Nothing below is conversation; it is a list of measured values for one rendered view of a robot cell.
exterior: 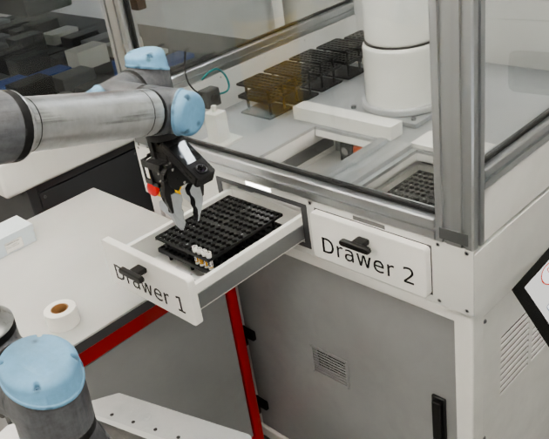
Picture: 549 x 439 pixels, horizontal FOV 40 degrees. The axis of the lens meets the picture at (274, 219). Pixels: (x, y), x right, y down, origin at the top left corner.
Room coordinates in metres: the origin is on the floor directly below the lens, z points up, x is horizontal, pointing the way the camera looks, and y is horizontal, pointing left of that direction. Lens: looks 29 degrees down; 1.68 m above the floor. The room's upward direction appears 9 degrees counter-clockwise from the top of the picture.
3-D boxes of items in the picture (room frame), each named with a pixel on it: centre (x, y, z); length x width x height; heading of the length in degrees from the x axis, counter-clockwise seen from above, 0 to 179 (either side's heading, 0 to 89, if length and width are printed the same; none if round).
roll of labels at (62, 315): (1.35, 0.49, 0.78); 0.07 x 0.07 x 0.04
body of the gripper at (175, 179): (1.35, 0.19, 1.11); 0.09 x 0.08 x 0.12; 42
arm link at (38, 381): (0.89, 0.38, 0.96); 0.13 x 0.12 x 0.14; 53
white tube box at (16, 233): (1.75, 0.71, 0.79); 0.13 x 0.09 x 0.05; 131
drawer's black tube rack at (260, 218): (1.43, 0.12, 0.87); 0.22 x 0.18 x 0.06; 132
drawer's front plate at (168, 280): (1.30, 0.27, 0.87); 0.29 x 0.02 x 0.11; 42
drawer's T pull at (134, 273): (1.28, 0.29, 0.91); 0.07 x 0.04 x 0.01; 42
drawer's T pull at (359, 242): (1.26, -0.16, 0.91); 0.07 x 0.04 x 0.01; 42
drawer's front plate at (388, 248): (1.28, -0.18, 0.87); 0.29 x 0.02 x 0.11; 42
